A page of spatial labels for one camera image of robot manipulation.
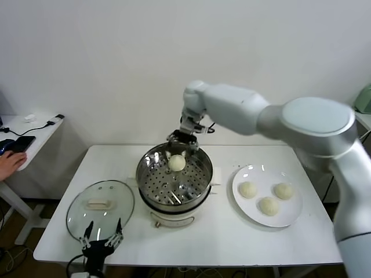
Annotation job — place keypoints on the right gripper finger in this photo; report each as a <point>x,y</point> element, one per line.
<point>192,148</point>
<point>168,144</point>

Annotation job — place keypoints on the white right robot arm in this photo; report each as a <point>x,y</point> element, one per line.
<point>290,121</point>

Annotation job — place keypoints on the steel perforated steamer basket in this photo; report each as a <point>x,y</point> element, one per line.
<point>203,168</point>

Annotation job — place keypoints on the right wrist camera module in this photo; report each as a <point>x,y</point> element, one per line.
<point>189,124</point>

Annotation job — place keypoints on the white steamed baozi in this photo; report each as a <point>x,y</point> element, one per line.
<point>269,206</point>
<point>283,191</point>
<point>176,163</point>
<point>247,190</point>

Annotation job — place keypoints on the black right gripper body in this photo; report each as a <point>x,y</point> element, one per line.
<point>185,139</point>

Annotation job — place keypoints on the small white object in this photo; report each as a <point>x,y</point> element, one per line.
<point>30,118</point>

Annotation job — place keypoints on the white side table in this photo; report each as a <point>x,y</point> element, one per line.
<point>43,136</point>

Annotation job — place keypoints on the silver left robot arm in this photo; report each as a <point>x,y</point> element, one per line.
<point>79,275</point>

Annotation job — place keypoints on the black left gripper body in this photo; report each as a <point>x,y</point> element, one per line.
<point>97,250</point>

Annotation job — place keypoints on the black smartphone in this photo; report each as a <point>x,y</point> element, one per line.
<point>27,142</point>

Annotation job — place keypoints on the blue computer mouse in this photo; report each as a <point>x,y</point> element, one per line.
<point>5,146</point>

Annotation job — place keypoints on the white round plate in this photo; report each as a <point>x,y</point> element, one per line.
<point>261,179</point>

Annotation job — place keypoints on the pale green appliance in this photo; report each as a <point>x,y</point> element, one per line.
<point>364,101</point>

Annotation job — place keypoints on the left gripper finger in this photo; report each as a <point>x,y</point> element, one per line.
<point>87,236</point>
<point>119,234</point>

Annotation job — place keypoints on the white electric cooker base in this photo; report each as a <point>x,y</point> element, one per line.
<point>174,218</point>

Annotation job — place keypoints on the person's bare hand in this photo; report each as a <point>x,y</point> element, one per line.
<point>11,165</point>

